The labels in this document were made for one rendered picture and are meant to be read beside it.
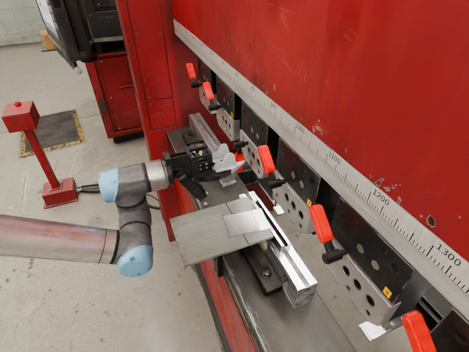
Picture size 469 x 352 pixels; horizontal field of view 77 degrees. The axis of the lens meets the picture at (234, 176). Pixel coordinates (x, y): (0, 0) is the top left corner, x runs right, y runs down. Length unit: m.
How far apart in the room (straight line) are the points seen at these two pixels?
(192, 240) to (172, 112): 0.88
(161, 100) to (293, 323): 1.15
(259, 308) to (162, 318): 1.07
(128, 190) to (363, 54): 0.55
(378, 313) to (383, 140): 0.27
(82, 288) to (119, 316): 0.33
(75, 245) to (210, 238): 0.36
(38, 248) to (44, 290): 1.57
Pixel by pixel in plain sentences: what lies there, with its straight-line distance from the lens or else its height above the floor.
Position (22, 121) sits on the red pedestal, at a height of 0.75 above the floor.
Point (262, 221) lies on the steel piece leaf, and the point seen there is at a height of 1.00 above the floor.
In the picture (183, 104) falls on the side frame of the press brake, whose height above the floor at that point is 1.01.
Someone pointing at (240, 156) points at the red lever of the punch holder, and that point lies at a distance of 0.80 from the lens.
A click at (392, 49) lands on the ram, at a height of 1.57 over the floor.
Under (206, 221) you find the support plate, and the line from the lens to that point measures 0.91.
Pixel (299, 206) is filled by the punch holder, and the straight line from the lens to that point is 0.62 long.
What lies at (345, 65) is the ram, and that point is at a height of 1.53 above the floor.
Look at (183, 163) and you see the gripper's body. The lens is 0.74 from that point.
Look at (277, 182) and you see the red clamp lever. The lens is 0.63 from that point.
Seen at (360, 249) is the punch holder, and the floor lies 1.29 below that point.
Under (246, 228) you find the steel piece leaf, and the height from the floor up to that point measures 1.00.
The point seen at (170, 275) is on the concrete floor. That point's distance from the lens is 2.02.
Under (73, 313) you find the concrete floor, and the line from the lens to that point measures 2.07.
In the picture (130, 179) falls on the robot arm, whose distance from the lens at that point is 0.72.
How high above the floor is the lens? 1.66
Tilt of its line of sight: 38 degrees down
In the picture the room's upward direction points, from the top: straight up
